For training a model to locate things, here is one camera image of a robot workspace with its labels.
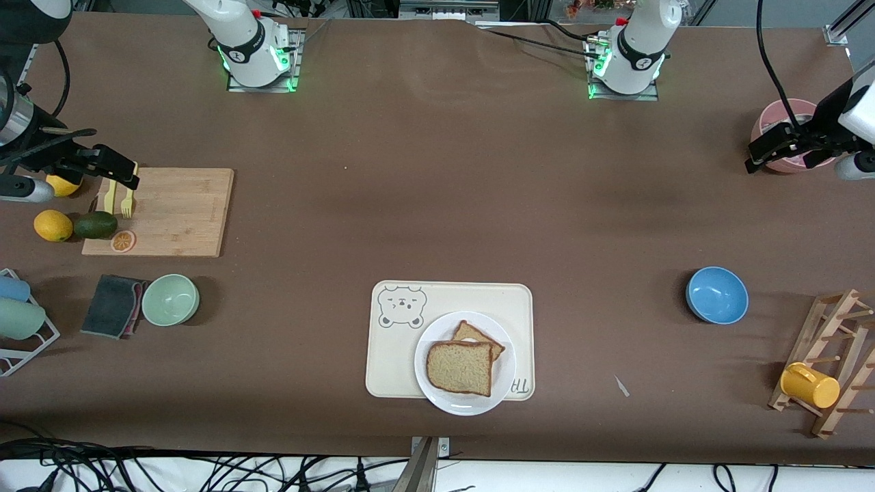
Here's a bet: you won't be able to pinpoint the light bread slice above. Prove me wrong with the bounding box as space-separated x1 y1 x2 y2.
426 340 494 398

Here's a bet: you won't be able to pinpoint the white round plate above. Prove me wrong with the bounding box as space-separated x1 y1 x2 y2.
414 311 517 416

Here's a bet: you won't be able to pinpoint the pink bowl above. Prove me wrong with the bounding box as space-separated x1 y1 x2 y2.
751 98 843 174

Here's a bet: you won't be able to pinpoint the yellow plastic fork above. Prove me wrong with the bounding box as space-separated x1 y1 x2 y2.
121 163 139 219

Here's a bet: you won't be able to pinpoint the green avocado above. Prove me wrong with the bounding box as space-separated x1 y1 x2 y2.
73 211 119 240

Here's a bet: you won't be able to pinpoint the wooden cutting board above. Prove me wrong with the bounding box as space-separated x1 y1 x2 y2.
81 167 235 258

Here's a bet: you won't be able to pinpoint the light blue cup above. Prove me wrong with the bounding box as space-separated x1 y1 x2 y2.
0 275 31 303

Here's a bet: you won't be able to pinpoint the pink folded cloth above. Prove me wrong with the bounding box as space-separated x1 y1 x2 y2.
131 280 150 337

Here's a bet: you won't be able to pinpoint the dark grey folded cloth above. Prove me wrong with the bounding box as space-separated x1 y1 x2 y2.
80 275 143 340

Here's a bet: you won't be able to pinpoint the pale green bowl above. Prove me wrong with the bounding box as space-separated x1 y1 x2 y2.
142 274 200 327

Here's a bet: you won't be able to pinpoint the pale green cup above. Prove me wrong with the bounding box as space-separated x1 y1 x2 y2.
0 299 46 340

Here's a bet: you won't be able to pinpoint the blue bowl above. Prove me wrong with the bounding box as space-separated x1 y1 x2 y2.
686 266 749 325

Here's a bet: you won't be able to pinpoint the wooden cup rack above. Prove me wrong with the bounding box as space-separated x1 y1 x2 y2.
768 288 875 439

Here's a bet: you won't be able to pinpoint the colourful small items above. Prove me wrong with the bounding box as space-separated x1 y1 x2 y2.
566 0 616 18

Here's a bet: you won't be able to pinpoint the yellow mug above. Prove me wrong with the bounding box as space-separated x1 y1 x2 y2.
780 362 842 409

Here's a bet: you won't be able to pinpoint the cream bear print tray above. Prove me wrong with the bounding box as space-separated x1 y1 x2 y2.
365 280 535 401

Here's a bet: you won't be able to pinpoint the dark-crust toast slice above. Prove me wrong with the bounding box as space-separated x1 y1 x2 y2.
451 320 507 363

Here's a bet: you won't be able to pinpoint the aluminium frame profile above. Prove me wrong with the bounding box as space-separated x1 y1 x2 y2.
824 0 875 47

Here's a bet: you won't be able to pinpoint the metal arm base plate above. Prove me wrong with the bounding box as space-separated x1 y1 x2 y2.
227 27 303 93
584 38 660 102

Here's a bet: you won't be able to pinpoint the white wire rack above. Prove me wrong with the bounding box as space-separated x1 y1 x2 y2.
0 269 61 378

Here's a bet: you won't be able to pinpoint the black floor cable bundle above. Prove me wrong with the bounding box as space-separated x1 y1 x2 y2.
0 420 411 492

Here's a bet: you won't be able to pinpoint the metal frame structure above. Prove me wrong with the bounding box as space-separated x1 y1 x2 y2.
396 0 503 21

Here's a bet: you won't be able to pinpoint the metal camera stand post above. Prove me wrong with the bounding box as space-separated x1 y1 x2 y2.
393 436 450 492

